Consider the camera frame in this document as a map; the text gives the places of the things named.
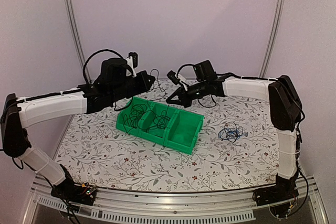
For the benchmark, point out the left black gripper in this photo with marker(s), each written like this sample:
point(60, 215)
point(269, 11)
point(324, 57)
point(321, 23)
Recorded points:
point(143, 75)

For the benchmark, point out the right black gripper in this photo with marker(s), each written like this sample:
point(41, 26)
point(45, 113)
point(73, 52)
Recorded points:
point(184, 100)

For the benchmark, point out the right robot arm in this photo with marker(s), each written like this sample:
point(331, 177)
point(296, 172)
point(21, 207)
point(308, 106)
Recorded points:
point(253, 125)

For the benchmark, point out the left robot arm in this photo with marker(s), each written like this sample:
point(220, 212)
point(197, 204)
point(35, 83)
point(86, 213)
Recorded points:
point(117, 80)

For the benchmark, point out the green three-compartment bin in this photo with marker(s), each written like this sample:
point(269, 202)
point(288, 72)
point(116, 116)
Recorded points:
point(161, 124)

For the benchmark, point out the floral table mat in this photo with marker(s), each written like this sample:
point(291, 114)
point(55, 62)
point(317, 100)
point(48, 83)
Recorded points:
point(93, 150)

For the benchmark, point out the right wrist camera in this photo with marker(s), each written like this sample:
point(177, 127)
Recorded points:
point(178, 79)

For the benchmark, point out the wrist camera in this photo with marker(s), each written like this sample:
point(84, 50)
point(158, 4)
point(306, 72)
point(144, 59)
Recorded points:
point(178, 79)
point(132, 62)

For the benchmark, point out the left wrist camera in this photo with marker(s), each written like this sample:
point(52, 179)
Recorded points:
point(132, 62)

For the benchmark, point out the front aluminium rail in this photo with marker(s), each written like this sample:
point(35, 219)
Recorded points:
point(121, 206)

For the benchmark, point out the left aluminium frame post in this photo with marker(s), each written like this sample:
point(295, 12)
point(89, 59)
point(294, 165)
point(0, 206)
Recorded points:
point(74, 31)

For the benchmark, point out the aluminium frame post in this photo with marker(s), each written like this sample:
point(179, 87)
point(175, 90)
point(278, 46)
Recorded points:
point(272, 37)
point(74, 31)

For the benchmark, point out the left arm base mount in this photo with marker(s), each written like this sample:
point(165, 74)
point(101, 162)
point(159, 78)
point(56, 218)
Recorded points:
point(83, 194)

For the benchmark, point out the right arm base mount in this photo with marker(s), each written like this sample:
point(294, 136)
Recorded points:
point(281, 200)

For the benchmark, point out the right aluminium frame post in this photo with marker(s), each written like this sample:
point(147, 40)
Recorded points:
point(272, 37)

